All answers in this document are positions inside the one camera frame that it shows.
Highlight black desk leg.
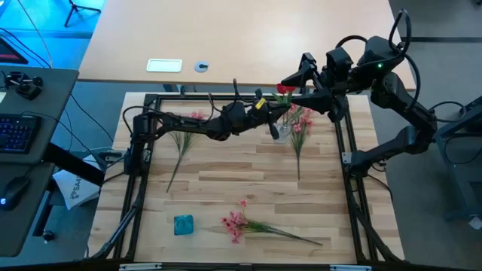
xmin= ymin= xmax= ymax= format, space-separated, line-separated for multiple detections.
xmin=32 ymin=190 xmax=53 ymax=237

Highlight dark grey desk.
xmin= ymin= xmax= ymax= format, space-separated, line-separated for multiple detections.
xmin=0 ymin=64 xmax=80 ymax=259

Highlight black desk beam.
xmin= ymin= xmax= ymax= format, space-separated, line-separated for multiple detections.
xmin=43 ymin=142 xmax=106 ymax=187

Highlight large beige table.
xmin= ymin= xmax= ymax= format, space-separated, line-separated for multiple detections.
xmin=77 ymin=0 xmax=417 ymax=92

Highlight black backlit keyboard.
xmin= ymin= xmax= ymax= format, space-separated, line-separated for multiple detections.
xmin=0 ymin=114 xmax=43 ymax=154

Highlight black metal cart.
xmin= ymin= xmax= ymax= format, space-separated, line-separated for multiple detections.
xmin=429 ymin=96 xmax=482 ymax=223

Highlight clear glass vase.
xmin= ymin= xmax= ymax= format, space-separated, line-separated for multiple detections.
xmin=273 ymin=122 xmax=293 ymax=145

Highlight pink artificial flower bunch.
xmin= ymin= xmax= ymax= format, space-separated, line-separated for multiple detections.
xmin=165 ymin=110 xmax=207 ymax=194
xmin=221 ymin=199 xmax=324 ymax=246
xmin=288 ymin=107 xmax=316 ymax=181

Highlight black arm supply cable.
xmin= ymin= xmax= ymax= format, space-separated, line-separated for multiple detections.
xmin=69 ymin=93 xmax=116 ymax=146

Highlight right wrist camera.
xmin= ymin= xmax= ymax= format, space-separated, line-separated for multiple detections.
xmin=325 ymin=47 xmax=355 ymax=82

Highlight black tripod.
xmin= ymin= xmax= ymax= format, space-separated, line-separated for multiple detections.
xmin=63 ymin=0 xmax=102 ymax=29

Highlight silver frame bracket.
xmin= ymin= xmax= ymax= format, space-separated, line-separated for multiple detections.
xmin=118 ymin=262 xmax=163 ymax=271
xmin=329 ymin=264 xmax=373 ymax=271

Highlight black floor cable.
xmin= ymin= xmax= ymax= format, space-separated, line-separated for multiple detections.
xmin=0 ymin=26 xmax=53 ymax=68

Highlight blue glass vase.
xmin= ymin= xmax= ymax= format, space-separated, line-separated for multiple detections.
xmin=173 ymin=214 xmax=195 ymax=236

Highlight black monitor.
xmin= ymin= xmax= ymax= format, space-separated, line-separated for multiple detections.
xmin=0 ymin=36 xmax=29 ymax=65

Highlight thin yellowish cable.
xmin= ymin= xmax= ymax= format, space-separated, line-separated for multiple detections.
xmin=17 ymin=0 xmax=54 ymax=69

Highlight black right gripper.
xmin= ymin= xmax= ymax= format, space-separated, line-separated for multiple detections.
xmin=280 ymin=51 xmax=357 ymax=123

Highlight white rectangular cable plate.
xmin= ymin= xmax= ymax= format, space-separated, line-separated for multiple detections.
xmin=145 ymin=58 xmax=183 ymax=73

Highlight black clamp mount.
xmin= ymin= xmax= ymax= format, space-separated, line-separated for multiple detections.
xmin=4 ymin=70 xmax=44 ymax=101

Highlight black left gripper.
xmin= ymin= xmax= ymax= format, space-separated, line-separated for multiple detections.
xmin=254 ymin=88 xmax=292 ymax=141

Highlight white printed paper bag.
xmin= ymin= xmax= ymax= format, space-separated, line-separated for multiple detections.
xmin=52 ymin=154 xmax=105 ymax=211

